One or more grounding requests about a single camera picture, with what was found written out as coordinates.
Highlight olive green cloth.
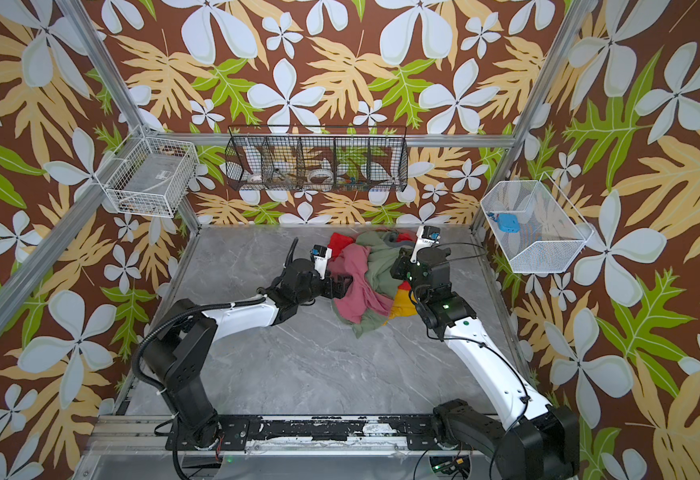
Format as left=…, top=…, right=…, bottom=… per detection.
left=352, top=230, right=413, bottom=338

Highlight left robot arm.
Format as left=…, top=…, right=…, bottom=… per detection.
left=131, top=241, right=353, bottom=449

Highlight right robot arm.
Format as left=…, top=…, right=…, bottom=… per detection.
left=391, top=246, right=581, bottom=479

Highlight yellow cloth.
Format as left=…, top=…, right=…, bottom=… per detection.
left=388, top=287, right=417, bottom=319

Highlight dusty pink cloth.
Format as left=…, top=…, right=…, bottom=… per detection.
left=329, top=243, right=394, bottom=325

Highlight red cloth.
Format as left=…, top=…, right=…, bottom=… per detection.
left=327, top=232, right=356, bottom=260

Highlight blue object in basket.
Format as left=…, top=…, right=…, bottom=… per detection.
left=488, top=212, right=521, bottom=234

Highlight white mesh basket right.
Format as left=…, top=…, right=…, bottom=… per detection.
left=481, top=176, right=594, bottom=276

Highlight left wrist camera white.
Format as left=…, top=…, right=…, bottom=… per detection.
left=311, top=245, right=332, bottom=280

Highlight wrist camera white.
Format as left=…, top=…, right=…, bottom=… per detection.
left=311, top=245, right=332, bottom=280
left=410, top=225, right=441, bottom=264

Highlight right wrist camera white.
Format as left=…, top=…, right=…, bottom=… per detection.
left=410, top=225, right=441, bottom=264

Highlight black wire basket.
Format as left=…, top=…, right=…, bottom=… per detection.
left=222, top=124, right=409, bottom=192

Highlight black mounting rail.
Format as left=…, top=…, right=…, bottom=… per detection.
left=165, top=413, right=467, bottom=453

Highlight white wire basket left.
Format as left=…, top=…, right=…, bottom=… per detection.
left=97, top=127, right=199, bottom=218

